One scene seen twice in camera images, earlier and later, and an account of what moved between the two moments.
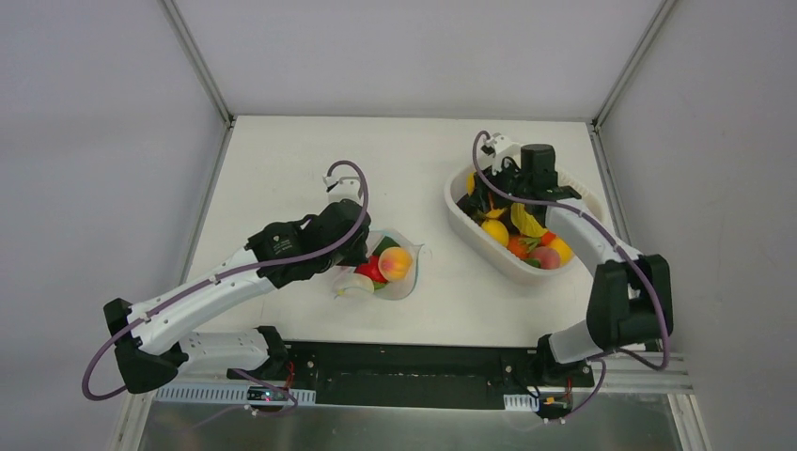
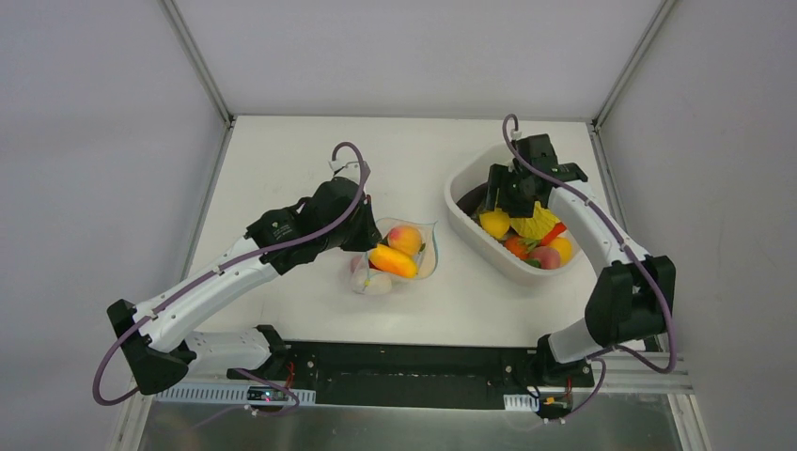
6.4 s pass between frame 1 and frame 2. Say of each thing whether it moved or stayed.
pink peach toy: stayed
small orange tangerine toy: stayed
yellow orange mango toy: moved
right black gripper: moved
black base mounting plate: stayed
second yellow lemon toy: stayed
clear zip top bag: moved
